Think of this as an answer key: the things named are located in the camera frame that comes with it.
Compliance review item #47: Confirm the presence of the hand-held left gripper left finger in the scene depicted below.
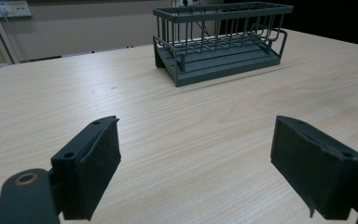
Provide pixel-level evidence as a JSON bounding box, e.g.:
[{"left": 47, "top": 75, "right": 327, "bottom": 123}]
[{"left": 50, "top": 115, "right": 122, "bottom": 221}]

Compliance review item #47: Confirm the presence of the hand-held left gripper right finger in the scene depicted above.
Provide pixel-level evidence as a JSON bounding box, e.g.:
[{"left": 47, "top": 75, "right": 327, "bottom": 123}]
[{"left": 269, "top": 115, "right": 358, "bottom": 220}]

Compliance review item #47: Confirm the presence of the dark green wire rack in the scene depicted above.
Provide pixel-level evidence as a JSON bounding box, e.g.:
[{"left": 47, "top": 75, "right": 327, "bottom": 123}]
[{"left": 152, "top": 1, "right": 295, "bottom": 88}]

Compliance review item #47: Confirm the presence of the black cable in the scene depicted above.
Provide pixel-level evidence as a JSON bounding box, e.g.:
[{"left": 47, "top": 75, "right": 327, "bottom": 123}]
[{"left": 182, "top": 0, "right": 213, "bottom": 37}]

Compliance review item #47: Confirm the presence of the white wall socket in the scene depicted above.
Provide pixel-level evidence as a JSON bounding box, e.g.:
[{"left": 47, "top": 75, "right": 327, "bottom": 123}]
[{"left": 0, "top": 0, "right": 33, "bottom": 19}]

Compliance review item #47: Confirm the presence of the white cable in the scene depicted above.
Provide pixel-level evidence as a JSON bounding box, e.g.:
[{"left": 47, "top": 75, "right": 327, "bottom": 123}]
[{"left": 0, "top": 8, "right": 29, "bottom": 62}]

